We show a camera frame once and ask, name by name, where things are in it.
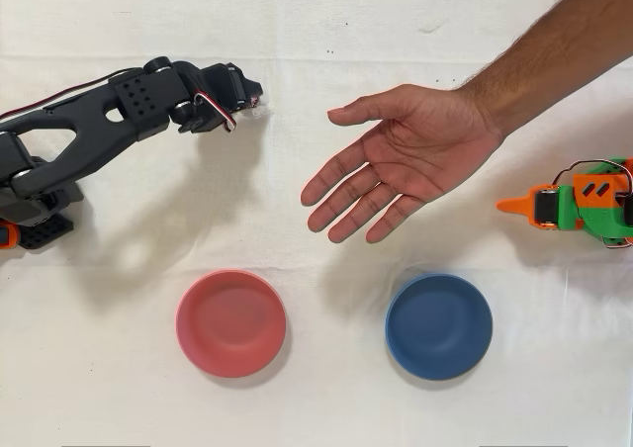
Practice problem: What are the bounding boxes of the person's bare hand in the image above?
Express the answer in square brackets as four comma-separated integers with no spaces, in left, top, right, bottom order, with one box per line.
[300,83,505,244]

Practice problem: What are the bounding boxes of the blue bowl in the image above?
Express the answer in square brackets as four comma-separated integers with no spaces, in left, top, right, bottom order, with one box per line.
[384,272,495,382]

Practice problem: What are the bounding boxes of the pink bowl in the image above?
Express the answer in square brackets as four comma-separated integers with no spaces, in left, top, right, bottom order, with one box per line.
[175,268,288,379]

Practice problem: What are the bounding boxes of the white tablecloth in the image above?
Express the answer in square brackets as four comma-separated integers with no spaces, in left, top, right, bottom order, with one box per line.
[0,0,633,447]

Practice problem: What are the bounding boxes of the black gripper servo wire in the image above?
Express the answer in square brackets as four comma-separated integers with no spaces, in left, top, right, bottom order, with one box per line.
[194,89,239,135]

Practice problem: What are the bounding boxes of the orange arm servo wire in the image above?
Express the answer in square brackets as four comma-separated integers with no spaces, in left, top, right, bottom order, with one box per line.
[552,158,633,250]

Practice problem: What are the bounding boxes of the black arm servo wire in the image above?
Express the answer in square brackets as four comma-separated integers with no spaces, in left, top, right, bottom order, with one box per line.
[0,67,140,122]

